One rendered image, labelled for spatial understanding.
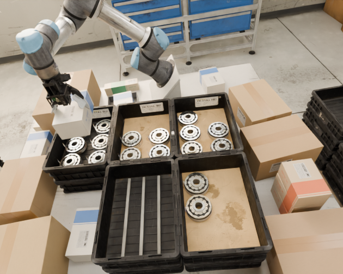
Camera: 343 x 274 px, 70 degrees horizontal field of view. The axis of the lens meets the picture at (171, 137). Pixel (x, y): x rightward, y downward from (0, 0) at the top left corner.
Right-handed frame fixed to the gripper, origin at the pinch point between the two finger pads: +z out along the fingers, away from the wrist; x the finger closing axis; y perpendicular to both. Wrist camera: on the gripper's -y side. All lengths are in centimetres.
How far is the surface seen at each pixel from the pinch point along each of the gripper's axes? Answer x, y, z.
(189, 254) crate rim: 39, 60, 18
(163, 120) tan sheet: 36.9, -13.1, 28.5
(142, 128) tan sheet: 24.9, -10.1, 28.5
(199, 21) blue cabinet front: 93, -193, 61
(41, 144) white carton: -33.8, -14.8, 32.5
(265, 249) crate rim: 63, 62, 18
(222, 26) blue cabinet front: 121, -194, 72
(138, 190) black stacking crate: 21.3, 27.4, 28.4
